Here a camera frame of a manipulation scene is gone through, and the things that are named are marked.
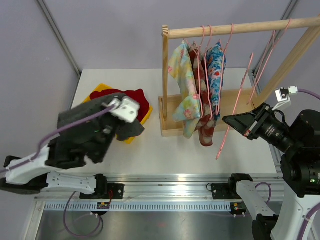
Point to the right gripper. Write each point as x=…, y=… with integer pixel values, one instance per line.
x=250, y=123

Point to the blue floral garment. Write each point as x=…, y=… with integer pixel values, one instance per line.
x=213, y=62

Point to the pink hanger of red skirt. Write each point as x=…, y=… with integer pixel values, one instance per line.
x=271, y=45

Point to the red skirt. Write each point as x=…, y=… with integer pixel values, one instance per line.
x=136, y=95

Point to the dark grey dotted garment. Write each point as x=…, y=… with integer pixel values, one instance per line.
x=92, y=138

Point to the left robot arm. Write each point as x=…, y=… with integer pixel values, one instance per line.
x=36, y=173

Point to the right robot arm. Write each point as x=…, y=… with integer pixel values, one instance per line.
x=300, y=166

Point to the wooden clothes rack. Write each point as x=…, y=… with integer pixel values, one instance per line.
x=168, y=103

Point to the red plaid garment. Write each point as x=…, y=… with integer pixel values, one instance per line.
x=206, y=124

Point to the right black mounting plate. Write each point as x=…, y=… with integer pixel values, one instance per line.
x=222, y=191

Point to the black mounting plate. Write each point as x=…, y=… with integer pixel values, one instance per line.
x=113, y=191
x=222, y=191

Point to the pastel floral garment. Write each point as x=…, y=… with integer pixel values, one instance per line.
x=180, y=69

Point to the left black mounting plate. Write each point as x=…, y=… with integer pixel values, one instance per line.
x=113, y=191

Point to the yellow plastic tray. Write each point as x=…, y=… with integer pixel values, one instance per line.
x=103, y=86

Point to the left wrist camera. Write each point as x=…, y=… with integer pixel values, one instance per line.
x=125, y=109

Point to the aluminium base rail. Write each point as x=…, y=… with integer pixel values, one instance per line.
x=182, y=193

